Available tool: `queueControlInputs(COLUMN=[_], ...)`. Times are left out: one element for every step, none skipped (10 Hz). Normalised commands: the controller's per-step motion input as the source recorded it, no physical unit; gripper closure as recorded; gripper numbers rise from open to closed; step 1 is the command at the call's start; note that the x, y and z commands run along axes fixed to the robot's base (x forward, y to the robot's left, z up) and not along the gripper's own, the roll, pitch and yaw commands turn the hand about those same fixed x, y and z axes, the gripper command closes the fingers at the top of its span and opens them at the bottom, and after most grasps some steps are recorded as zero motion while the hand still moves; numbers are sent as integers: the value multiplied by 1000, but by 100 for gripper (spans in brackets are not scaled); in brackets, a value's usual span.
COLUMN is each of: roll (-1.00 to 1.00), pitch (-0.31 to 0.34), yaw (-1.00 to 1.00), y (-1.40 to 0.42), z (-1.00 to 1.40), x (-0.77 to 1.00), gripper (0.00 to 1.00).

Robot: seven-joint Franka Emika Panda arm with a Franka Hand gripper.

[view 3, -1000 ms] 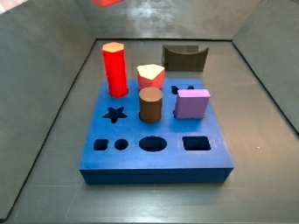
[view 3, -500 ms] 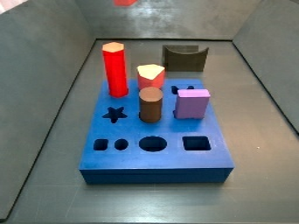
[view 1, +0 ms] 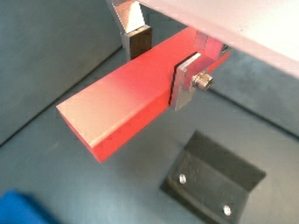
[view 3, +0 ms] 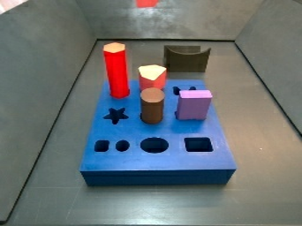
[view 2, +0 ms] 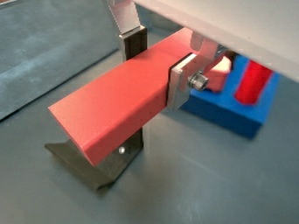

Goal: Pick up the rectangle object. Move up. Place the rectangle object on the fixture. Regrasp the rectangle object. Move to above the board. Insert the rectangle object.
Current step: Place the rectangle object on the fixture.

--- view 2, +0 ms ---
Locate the red tall cylinder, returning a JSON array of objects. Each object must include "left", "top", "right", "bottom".
[{"left": 235, "top": 60, "right": 273, "bottom": 105}]

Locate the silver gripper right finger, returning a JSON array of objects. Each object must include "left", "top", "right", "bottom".
[{"left": 167, "top": 31, "right": 229, "bottom": 110}]

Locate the red pentagon block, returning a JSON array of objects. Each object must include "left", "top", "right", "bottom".
[{"left": 206, "top": 57, "right": 231, "bottom": 93}]

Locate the blue shape sorter board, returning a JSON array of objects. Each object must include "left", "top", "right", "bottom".
[{"left": 182, "top": 56, "right": 279, "bottom": 139}]

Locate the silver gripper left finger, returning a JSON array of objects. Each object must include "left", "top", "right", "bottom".
[{"left": 102, "top": 0, "right": 147, "bottom": 61}]

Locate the red rectangular block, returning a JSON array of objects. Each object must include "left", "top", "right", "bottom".
[{"left": 50, "top": 28, "right": 192, "bottom": 165}]

